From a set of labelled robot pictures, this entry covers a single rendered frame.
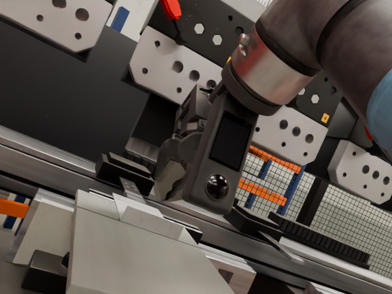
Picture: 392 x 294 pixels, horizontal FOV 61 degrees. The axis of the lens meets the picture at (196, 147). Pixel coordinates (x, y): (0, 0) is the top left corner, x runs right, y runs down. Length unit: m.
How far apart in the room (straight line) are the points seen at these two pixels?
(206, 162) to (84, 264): 0.14
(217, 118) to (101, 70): 0.73
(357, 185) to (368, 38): 0.47
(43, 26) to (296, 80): 0.32
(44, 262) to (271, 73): 0.37
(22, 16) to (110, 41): 0.57
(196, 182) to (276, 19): 0.16
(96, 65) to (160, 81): 0.55
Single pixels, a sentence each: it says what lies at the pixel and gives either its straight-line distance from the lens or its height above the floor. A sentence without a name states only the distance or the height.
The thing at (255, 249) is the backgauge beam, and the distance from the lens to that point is 0.95.
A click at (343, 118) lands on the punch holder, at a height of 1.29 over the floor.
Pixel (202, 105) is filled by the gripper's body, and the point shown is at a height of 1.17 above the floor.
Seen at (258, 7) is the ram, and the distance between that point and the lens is 0.56.
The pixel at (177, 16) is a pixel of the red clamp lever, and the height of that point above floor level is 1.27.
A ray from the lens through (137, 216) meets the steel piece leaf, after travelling 0.45.
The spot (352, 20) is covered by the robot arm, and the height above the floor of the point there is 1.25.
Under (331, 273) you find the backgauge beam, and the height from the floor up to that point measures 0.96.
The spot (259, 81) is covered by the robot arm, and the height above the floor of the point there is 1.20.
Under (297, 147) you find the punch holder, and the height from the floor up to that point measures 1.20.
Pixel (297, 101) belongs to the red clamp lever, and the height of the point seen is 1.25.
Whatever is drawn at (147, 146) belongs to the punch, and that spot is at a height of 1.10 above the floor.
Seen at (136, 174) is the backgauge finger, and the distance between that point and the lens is 0.73.
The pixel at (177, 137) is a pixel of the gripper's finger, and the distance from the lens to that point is 0.37.
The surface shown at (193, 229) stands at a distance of 0.58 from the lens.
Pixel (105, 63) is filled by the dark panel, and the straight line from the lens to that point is 1.03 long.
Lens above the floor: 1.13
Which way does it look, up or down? level
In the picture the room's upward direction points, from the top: 25 degrees clockwise
